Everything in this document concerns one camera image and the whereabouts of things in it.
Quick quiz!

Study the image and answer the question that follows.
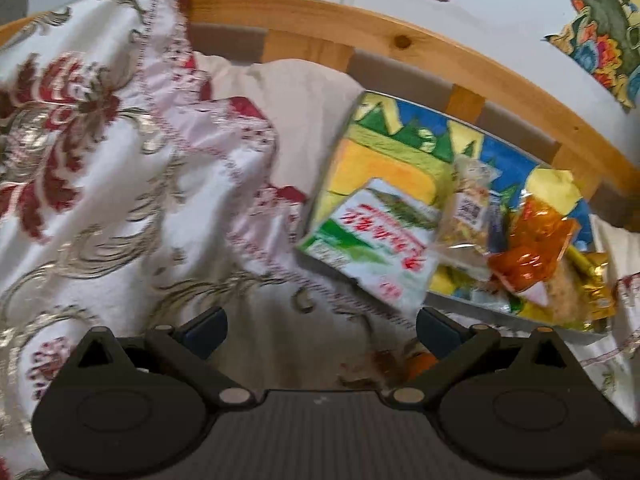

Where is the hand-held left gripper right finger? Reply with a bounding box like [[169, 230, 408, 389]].
[[391, 307, 583, 409]]

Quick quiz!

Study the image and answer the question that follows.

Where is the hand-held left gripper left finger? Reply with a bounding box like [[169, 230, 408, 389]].
[[65, 307, 253, 409]]

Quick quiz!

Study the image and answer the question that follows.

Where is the metal tray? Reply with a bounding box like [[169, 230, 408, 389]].
[[295, 90, 617, 342]]

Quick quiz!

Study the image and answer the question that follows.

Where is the white green snack packet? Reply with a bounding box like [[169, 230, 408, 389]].
[[295, 177, 444, 319]]

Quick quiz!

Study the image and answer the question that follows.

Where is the clear labelled snack bag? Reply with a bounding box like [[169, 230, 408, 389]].
[[437, 155, 502, 282]]

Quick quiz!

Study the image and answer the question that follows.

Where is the blue snack packet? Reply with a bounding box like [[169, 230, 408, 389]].
[[487, 195, 507, 256]]

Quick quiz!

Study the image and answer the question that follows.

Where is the orange jelly packet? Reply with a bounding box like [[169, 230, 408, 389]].
[[487, 195, 582, 307]]

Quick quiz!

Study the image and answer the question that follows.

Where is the clear cracker bag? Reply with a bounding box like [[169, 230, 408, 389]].
[[544, 260, 591, 327]]

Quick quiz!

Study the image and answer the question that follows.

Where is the gold foil snack packet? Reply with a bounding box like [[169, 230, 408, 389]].
[[565, 250, 619, 334]]

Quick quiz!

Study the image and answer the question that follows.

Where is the brown snack wrapper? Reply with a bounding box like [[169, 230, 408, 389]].
[[339, 349, 407, 389]]

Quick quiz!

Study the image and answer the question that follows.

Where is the floral satin blanket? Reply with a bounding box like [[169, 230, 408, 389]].
[[0, 0, 640, 480]]

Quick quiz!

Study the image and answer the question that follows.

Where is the wooden bed frame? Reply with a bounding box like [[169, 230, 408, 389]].
[[0, 0, 640, 233]]

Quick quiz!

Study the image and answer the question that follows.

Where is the landscape wall drawing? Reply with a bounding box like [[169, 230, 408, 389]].
[[544, 0, 640, 112]]

